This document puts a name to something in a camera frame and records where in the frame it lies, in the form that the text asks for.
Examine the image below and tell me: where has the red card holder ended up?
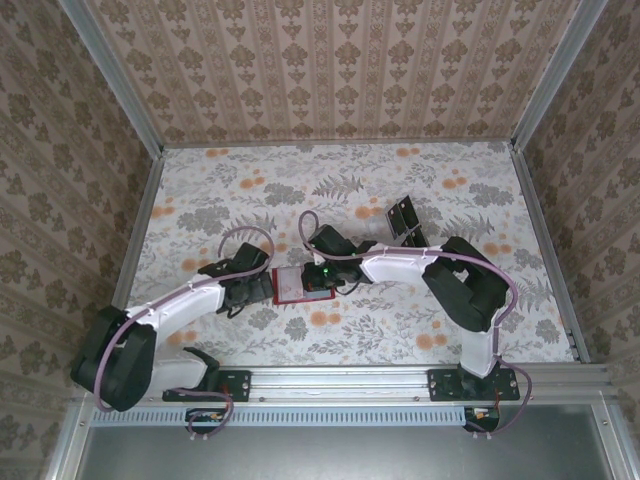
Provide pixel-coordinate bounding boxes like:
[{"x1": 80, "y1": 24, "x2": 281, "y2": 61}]
[{"x1": 271, "y1": 266, "x2": 335, "y2": 307}]

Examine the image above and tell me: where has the translucent pink credit card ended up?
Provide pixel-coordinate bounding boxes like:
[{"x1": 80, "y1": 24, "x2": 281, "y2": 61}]
[{"x1": 277, "y1": 268, "x2": 305, "y2": 302}]

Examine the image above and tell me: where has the floral table cover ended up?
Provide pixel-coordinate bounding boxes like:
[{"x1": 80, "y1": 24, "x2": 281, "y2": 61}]
[{"x1": 127, "y1": 142, "x2": 576, "y2": 367}]

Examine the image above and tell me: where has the black connector box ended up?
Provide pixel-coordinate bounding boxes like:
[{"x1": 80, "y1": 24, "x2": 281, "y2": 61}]
[
  {"x1": 463, "y1": 405, "x2": 501, "y2": 432},
  {"x1": 185, "y1": 407, "x2": 226, "y2": 432}
]

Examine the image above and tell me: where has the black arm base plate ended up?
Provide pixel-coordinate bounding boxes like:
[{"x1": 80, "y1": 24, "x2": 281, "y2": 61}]
[
  {"x1": 428, "y1": 368, "x2": 521, "y2": 403},
  {"x1": 162, "y1": 369, "x2": 251, "y2": 404}
]

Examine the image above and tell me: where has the aluminium mounting rail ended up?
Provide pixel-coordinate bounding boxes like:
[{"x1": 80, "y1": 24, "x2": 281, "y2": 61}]
[{"x1": 74, "y1": 363, "x2": 614, "y2": 401}]

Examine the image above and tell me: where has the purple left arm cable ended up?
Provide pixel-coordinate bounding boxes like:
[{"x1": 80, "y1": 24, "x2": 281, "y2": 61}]
[{"x1": 92, "y1": 225, "x2": 275, "y2": 444}]

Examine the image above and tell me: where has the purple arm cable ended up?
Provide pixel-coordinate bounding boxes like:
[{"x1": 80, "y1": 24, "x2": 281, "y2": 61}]
[
  {"x1": 298, "y1": 209, "x2": 536, "y2": 444},
  {"x1": 92, "y1": 225, "x2": 275, "y2": 444}
]

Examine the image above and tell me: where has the aluminium rear rail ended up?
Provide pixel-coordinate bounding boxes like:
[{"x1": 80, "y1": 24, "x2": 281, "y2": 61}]
[{"x1": 162, "y1": 140, "x2": 514, "y2": 150}]

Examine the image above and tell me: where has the aluminium side rail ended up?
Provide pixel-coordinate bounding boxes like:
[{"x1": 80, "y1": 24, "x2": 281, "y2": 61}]
[
  {"x1": 110, "y1": 149, "x2": 165, "y2": 311},
  {"x1": 508, "y1": 142, "x2": 592, "y2": 365}
]

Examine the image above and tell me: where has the slotted grey cable duct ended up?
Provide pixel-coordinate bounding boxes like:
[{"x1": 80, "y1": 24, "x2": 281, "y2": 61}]
[{"x1": 119, "y1": 405, "x2": 469, "y2": 428}]

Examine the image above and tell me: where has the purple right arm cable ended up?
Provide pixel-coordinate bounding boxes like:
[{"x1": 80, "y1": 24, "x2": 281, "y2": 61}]
[{"x1": 298, "y1": 209, "x2": 536, "y2": 444}]

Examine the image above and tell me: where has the aluminium corner post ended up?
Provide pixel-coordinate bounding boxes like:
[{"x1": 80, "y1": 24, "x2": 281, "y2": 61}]
[
  {"x1": 55, "y1": 0, "x2": 166, "y2": 159},
  {"x1": 509, "y1": 0, "x2": 610, "y2": 151}
]

